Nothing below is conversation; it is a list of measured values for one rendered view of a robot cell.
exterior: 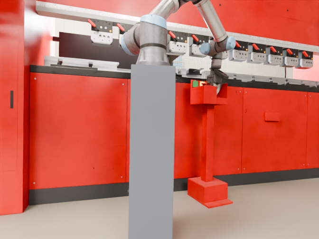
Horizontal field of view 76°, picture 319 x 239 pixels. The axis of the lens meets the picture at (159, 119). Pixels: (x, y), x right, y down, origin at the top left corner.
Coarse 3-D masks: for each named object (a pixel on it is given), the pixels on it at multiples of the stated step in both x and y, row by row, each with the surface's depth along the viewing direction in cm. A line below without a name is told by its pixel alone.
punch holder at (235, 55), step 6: (240, 42) 182; (246, 42) 184; (234, 48) 180; (246, 48) 184; (234, 54) 180; (240, 54) 182; (246, 54) 183; (228, 60) 188; (234, 60) 186; (240, 60) 186
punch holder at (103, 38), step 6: (96, 24) 146; (102, 24) 147; (108, 24) 149; (96, 30) 146; (102, 30) 147; (108, 30) 148; (96, 36) 146; (102, 36) 147; (108, 36) 149; (96, 42) 147; (102, 42) 147; (108, 42) 148
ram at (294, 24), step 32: (64, 0) 140; (96, 0) 146; (128, 0) 152; (160, 0) 160; (224, 0) 176; (256, 0) 186; (288, 0) 197; (192, 32) 168; (256, 32) 187; (288, 32) 198
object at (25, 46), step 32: (0, 0) 112; (32, 0) 128; (0, 32) 112; (32, 32) 129; (0, 64) 112; (32, 64) 130; (0, 96) 112; (0, 128) 112; (0, 160) 113; (0, 192) 113
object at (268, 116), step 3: (267, 114) 176; (270, 114) 177; (273, 114) 178; (276, 114) 179; (279, 114) 180; (267, 117) 176; (270, 117) 177; (273, 117) 178; (276, 117) 179; (279, 117) 180; (267, 120) 176; (270, 120) 177; (273, 120) 178; (276, 120) 179; (279, 120) 180
